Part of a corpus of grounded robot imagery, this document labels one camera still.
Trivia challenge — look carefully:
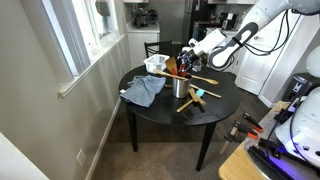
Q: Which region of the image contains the wooden workbench top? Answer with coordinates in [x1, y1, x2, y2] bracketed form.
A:
[218, 100, 320, 180]

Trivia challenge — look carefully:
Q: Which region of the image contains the clear glass mug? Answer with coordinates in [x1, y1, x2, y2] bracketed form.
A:
[192, 59, 205, 73]

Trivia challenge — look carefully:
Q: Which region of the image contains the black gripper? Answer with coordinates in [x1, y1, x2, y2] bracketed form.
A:
[175, 49, 202, 75]

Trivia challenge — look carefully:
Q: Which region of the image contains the stainless steel bucket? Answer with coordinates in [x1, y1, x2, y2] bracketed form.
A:
[172, 74, 193, 99]

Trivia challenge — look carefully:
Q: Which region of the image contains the white kitchen cabinet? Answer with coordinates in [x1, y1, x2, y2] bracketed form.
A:
[125, 21, 161, 70]

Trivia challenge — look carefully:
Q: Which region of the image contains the black coffee machine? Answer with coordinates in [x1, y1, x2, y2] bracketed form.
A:
[130, 7, 150, 30]

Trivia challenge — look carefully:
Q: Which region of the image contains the clamp with silver bar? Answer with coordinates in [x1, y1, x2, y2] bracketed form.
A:
[219, 125, 246, 155]

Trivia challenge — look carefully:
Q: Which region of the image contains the flat wooden utensil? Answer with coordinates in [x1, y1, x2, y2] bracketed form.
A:
[188, 87, 208, 108]

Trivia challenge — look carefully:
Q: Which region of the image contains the thin wooden utensil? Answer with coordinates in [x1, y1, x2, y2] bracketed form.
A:
[176, 98, 195, 114]

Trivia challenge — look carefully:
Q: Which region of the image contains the white furniture panel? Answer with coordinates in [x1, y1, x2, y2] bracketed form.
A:
[0, 131, 51, 180]

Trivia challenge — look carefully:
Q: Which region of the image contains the red silicone spatula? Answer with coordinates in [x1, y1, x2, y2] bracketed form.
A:
[178, 64, 191, 78]

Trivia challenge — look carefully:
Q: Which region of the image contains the wooden spork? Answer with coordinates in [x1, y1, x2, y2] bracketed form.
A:
[190, 75, 220, 86]

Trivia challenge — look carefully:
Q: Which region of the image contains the black orange clamp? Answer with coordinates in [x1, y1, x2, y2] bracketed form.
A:
[233, 120, 260, 140]
[241, 112, 265, 134]

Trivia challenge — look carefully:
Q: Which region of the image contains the blue grey towel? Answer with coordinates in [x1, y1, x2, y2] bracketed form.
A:
[119, 74, 167, 108]

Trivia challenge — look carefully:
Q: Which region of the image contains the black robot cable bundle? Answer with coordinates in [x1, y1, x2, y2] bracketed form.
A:
[243, 8, 320, 158]

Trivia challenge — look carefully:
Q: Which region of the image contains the black trash bin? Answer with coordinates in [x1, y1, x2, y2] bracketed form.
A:
[282, 72, 320, 102]

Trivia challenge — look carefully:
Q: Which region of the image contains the round black table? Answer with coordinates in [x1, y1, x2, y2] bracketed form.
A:
[118, 63, 242, 172]

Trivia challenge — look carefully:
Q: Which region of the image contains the wide wooden spatula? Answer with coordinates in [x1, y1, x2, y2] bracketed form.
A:
[165, 56, 179, 76]

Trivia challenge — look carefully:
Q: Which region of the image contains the black dining chair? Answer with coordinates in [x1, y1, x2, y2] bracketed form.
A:
[143, 40, 174, 59]

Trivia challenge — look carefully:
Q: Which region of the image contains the white wall outlet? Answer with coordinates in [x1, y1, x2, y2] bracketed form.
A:
[76, 148, 87, 167]

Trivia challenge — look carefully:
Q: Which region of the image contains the white framed window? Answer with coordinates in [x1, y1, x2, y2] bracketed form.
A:
[41, 0, 127, 98]

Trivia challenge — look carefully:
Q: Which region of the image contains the black refrigerator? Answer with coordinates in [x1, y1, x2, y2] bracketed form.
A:
[182, 0, 221, 41]

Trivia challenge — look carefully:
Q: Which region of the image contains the slotted wooden spoon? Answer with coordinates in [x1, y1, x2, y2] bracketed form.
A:
[152, 68, 192, 82]

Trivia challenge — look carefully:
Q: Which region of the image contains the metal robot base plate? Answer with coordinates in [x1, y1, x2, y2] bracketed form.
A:
[244, 135, 320, 180]

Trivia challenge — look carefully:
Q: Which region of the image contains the black countertop appliance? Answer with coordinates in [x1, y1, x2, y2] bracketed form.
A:
[219, 12, 238, 31]

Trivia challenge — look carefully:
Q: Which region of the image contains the small black kitchen appliance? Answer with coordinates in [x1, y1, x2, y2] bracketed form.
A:
[148, 9, 160, 25]

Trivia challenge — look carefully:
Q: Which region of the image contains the white plastic basket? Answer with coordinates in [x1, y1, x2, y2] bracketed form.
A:
[143, 53, 171, 75]

